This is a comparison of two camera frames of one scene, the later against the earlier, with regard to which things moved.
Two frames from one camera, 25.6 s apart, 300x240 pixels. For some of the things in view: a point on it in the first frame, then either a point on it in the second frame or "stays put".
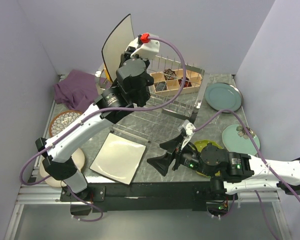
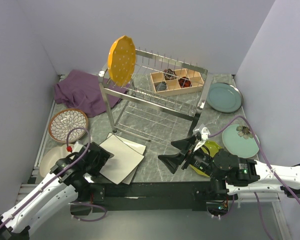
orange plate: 106,73 to 121,59
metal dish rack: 176,95 stays put
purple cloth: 79,90 stays put
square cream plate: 118,158 stays put
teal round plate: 222,96 stays put
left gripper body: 127,55 to 95,167
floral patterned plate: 61,119 stays put
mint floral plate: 235,139 stays put
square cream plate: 120,36 to 139,147
